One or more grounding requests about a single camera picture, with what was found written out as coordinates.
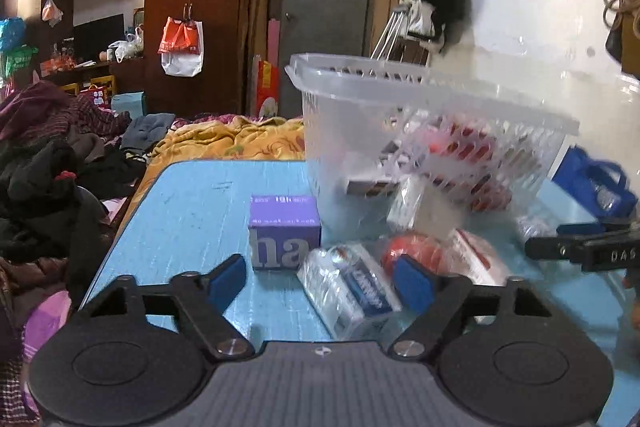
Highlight grey garment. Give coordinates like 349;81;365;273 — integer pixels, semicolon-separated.
119;112;177;154

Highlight clear-wrapped white pack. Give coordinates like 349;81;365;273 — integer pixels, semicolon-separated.
296;243;404;341

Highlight blue tote bag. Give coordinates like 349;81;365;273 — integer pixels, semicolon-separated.
549;146;639;219

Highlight brown hanging bag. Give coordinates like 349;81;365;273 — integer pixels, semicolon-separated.
604;6;640;75

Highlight white packet with red stripe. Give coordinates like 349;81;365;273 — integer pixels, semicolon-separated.
444;228;512;287

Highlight blue plastic bag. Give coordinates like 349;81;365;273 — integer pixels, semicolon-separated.
0;17;27;54

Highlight pink cloth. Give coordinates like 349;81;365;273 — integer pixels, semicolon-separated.
21;291;74;359

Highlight white and orange plastic bag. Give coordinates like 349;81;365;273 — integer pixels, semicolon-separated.
157;3;205;78

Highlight pile of dark clothes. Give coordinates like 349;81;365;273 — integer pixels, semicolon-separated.
0;78;132;309

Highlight wooden boards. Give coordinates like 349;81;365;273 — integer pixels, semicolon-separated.
238;0;274;118

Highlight brown and white box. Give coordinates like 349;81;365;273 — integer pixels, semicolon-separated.
344;151;402;198

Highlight small clear packet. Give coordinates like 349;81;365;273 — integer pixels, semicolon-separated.
514;213;557;244

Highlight teal box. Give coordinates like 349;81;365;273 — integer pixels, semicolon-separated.
110;91;148;118

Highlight black television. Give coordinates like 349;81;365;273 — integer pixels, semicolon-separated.
73;13;126;58

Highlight red gift bag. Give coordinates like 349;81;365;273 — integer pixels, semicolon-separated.
74;83;114;111

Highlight clear packet with red contents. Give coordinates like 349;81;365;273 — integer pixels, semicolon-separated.
381;231;447;279

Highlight metal folding rack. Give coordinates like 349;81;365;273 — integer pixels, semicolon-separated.
369;3;432;68

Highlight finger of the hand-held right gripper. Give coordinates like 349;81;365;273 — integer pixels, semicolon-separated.
556;222;609;237
524;237;584;262

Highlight grey door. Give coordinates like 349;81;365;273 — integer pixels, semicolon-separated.
271;0;374;118

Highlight white plastic lattice basket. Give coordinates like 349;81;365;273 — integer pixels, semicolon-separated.
284;52;582;249

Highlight small hanging plastic bag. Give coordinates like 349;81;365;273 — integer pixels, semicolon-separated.
40;0;66;28

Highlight red snack packet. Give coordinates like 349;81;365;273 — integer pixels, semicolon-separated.
424;116;512;214

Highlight purple cardboard box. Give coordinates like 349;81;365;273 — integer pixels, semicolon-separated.
248;194;323;274

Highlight yellow patterned blanket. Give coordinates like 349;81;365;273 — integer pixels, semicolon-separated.
119;116;307;229

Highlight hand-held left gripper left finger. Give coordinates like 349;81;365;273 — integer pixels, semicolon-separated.
87;253;254;361

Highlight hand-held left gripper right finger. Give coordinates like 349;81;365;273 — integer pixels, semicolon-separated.
387;254;558;362

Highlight green plastic bag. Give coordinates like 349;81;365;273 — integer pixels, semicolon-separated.
4;45;39;78

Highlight red and yellow box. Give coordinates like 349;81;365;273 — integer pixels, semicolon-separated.
255;56;282;121

